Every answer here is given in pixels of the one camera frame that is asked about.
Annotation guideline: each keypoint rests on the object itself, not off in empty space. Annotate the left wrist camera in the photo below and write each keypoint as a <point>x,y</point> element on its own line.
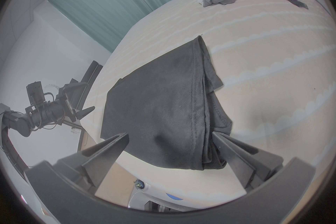
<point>35,91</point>

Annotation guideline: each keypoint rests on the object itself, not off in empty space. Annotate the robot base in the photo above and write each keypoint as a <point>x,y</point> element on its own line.
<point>157,199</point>

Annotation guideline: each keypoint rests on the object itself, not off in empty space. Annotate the bed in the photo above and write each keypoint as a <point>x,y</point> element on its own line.
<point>262,60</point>

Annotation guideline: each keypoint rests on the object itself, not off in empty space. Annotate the black T-shirt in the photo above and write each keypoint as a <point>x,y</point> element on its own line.
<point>162,102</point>

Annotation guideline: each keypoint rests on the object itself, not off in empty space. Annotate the black chest of drawers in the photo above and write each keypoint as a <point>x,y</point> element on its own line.
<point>90,76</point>

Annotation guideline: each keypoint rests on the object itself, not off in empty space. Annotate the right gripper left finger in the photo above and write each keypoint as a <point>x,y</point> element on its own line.
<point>101,157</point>

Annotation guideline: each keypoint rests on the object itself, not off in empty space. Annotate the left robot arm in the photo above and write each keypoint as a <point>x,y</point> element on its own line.
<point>22,125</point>

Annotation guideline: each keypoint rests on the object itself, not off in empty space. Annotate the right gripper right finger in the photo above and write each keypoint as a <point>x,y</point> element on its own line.
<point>238,158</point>

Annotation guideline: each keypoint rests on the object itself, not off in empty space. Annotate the small black garment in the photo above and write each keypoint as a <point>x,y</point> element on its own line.
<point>300,4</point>

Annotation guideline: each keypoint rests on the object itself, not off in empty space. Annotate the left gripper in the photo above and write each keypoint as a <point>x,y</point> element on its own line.
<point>56,112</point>

